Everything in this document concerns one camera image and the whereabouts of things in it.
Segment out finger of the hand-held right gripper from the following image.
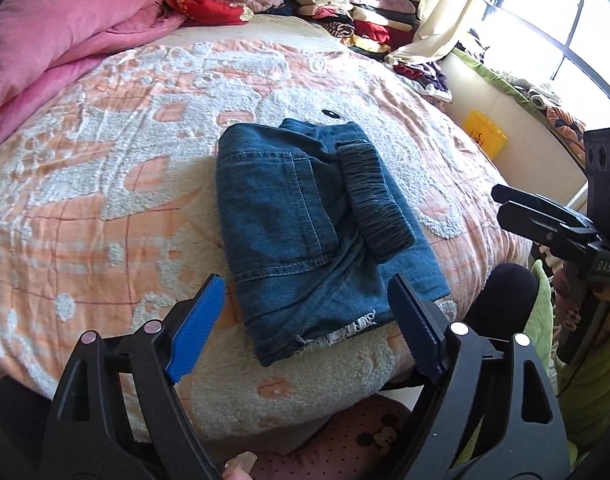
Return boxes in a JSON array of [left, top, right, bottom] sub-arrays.
[[496, 201, 598, 260], [491, 184, 591, 228]]

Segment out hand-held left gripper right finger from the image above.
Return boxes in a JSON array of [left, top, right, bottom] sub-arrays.
[[387, 274, 571, 480]]

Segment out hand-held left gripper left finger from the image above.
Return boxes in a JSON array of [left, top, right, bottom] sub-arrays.
[[37, 272, 228, 480]]

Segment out blue denim pants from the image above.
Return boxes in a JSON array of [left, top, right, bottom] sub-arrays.
[[215, 117, 451, 367]]

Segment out person's left hand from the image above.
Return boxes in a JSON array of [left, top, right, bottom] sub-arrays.
[[222, 451, 260, 480]]

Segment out person's right leg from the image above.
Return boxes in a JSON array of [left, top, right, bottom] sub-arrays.
[[460, 262, 538, 343]]

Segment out person's leg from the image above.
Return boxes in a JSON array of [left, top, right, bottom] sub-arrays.
[[460, 262, 538, 343], [0, 375, 56, 463]]

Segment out green-edged cloth on sill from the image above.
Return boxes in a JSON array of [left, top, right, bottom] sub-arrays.
[[455, 47, 586, 156]]

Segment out pink dotted cartoon-print cloth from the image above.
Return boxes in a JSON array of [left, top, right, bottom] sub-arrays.
[[250, 394, 413, 480]]

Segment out peach printed blanket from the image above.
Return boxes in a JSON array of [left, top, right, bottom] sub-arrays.
[[0, 12, 533, 441]]

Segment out pile of dark purple clothes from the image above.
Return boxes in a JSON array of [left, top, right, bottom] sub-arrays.
[[392, 60, 453, 103]]

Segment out light green fleece cloth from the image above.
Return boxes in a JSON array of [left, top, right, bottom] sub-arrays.
[[530, 260, 610, 468]]

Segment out window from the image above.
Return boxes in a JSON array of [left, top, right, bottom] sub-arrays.
[[485, 0, 610, 111]]

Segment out person's left leg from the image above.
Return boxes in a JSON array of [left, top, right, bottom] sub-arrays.
[[0, 375, 56, 463]]

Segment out cream curtain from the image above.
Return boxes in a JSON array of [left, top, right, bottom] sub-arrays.
[[385, 0, 511, 66]]

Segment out pile of folded clothes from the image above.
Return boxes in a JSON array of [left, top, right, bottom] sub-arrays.
[[265, 0, 421, 56]]

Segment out pink quilt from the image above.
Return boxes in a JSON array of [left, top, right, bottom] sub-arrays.
[[0, 0, 188, 158]]

